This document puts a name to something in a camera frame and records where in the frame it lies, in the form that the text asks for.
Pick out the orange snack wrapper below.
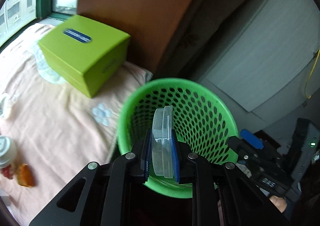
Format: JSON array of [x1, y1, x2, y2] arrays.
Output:
[[17, 164, 35, 188]]

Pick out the person's right hand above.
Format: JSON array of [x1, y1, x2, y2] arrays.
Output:
[[269, 196, 287, 213]]

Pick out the green mesh waste basket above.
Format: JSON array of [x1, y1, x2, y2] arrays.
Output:
[[117, 77, 239, 199]]

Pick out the pink patterned bed blanket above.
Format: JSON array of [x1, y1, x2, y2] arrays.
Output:
[[1, 23, 151, 225]]

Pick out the lime green cardboard box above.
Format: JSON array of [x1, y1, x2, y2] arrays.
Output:
[[38, 15, 131, 98]]

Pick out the brown wooden headboard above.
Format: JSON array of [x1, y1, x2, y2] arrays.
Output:
[[77, 0, 192, 72]]

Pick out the yellow cable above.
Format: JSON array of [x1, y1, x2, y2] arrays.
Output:
[[304, 47, 320, 99]]

